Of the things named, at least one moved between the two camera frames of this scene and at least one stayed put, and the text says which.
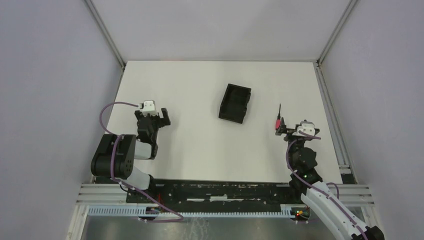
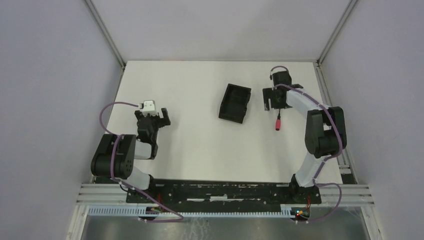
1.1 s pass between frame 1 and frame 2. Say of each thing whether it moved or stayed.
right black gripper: moved
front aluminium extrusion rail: stayed
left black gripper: stayed
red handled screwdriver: stayed
